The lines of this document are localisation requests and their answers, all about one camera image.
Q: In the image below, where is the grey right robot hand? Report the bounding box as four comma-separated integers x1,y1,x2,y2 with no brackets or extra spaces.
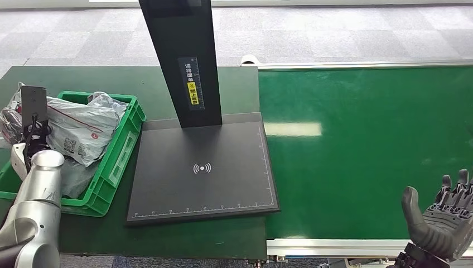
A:
402,169,473,262

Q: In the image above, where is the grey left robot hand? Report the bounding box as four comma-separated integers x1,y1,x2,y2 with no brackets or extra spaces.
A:
1,108,23,146

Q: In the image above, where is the grey courier bag red print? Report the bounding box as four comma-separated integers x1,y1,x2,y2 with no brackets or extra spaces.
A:
6,82,121,168

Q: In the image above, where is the green conveyor belt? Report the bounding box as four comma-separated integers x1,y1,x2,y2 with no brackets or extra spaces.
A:
258,66,473,241

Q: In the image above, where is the white conveyor roller end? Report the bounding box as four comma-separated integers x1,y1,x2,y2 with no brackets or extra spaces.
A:
240,54,261,68

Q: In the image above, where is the plain grey courier bag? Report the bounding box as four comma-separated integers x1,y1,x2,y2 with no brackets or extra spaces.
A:
59,91,130,199

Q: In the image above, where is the green plastic crate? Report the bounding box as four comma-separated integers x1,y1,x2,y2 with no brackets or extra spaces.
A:
0,90,147,218

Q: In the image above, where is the yellow and black column label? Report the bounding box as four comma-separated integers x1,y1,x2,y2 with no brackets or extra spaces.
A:
178,56,205,111

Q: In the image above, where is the black scanner column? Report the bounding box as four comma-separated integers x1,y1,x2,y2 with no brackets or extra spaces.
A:
138,0,223,129

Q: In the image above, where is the black scanner platform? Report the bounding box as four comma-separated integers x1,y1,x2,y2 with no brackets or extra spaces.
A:
126,112,281,227

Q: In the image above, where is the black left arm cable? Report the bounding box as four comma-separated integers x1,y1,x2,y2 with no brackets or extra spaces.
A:
22,113,38,173

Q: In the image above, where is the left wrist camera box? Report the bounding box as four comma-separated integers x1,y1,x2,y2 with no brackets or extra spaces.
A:
20,85,49,130

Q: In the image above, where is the aluminium conveyor side rail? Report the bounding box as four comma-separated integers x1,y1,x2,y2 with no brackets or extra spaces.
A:
266,238,418,260
255,59,473,71

